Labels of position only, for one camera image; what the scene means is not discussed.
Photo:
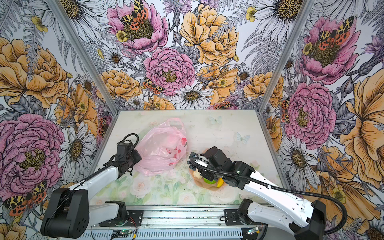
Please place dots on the left aluminium corner post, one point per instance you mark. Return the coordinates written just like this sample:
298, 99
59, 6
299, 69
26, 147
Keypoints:
75, 40

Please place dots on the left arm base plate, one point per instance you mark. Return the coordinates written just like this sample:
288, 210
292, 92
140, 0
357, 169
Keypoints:
131, 218

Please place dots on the right aluminium corner post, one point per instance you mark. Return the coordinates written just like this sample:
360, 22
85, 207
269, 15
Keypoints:
291, 39

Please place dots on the green circuit board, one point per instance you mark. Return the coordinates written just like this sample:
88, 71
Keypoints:
124, 233

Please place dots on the aluminium corner post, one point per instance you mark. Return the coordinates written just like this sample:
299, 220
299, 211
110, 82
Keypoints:
291, 39
75, 40

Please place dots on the yellow fake banana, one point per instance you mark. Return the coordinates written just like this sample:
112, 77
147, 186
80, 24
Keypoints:
219, 183

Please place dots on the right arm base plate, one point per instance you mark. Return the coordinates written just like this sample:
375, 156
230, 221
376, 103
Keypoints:
233, 217

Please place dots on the white perforated cable duct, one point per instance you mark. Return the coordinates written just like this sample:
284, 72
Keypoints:
167, 234

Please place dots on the pink plastic bag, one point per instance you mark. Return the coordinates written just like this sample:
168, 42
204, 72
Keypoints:
162, 148

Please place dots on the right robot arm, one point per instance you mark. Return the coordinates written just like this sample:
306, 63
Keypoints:
297, 216

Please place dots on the aluminium front rail frame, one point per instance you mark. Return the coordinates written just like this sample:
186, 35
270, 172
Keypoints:
200, 217

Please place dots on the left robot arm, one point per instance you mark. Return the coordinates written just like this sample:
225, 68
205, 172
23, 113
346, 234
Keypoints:
69, 212

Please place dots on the beige fake fruit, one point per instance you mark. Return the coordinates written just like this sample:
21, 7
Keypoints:
197, 175

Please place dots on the green fake fruit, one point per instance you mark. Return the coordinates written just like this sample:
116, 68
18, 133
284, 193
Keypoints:
210, 182

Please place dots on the pink scalloped bowl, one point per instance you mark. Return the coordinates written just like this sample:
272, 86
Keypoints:
204, 183

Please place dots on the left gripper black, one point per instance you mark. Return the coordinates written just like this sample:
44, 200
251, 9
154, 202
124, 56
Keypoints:
137, 157

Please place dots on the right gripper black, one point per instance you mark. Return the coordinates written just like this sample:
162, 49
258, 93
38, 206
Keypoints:
204, 173

